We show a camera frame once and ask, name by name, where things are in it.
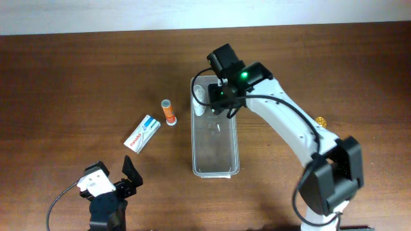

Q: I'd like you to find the white spray bottle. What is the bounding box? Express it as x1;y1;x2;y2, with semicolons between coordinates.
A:
193;85;206;117

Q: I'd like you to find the clear plastic container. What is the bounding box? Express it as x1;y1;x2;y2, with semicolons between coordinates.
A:
191;76;240;178

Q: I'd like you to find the orange effervescent tablet tube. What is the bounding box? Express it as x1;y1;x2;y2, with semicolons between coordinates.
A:
161;99;177;126

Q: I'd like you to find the small jar gold lid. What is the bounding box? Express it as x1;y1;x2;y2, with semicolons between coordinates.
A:
315;117;327;128

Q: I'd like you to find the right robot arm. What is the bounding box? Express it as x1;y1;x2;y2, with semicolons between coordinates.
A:
208;60;364;230

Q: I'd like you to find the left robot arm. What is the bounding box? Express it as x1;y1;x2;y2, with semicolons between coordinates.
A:
76;156;143;231

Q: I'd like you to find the white Panadol medicine box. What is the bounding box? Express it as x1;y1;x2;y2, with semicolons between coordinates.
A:
123;115;161;153

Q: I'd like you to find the right black cable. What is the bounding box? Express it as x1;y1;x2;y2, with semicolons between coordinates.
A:
191;66;341;227

